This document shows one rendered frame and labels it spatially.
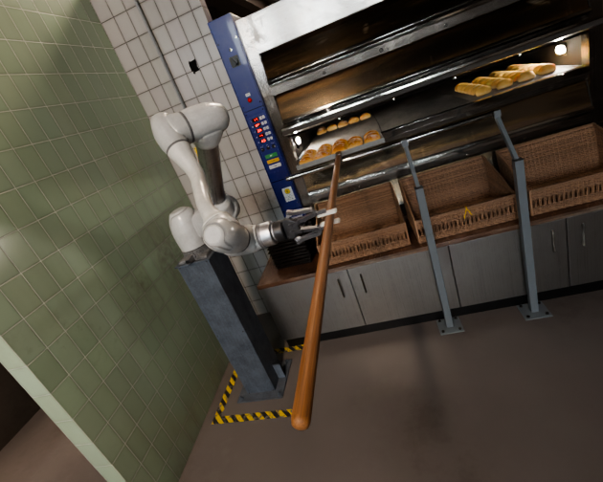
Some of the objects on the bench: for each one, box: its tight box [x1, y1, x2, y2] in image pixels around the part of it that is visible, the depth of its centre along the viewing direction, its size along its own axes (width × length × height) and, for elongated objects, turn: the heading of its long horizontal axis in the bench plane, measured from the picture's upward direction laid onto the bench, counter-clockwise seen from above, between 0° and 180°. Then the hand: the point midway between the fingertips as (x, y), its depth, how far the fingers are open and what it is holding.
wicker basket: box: [495, 122, 603, 216], centre depth 201 cm, size 49×56×28 cm
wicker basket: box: [315, 182, 411, 266], centre depth 232 cm, size 49×56×28 cm
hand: (328, 217), depth 122 cm, fingers closed on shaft, 3 cm apart
